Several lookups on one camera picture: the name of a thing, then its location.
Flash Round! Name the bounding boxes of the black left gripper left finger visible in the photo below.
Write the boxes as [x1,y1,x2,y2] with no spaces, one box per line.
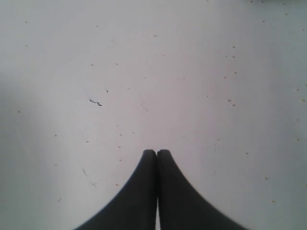
[77,149,157,230]

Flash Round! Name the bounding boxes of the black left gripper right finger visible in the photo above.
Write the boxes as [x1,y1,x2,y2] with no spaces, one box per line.
[157,149,245,230]

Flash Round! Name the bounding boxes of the spilled yellow grains on table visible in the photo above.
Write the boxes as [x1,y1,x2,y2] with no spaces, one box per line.
[22,0,307,204]

